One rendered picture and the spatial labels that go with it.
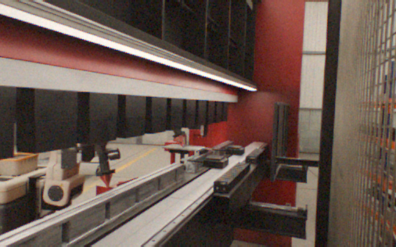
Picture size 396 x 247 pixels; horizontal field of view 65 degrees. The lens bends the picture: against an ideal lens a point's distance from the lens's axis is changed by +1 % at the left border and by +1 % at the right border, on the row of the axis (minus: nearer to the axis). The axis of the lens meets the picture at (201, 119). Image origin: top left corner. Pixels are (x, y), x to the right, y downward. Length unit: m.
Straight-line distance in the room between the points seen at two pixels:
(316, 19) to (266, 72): 6.76
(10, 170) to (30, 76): 1.49
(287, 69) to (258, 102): 0.39
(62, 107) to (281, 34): 2.34
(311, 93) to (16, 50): 8.78
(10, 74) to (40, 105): 0.11
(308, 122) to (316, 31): 2.55
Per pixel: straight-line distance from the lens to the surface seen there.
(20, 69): 0.84
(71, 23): 0.66
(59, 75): 0.92
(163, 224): 0.89
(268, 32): 2.99
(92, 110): 1.03
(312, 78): 9.32
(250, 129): 2.94
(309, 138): 9.32
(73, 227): 1.06
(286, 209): 1.48
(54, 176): 2.14
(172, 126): 1.55
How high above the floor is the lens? 1.32
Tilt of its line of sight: 3 degrees down
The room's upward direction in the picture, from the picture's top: 2 degrees clockwise
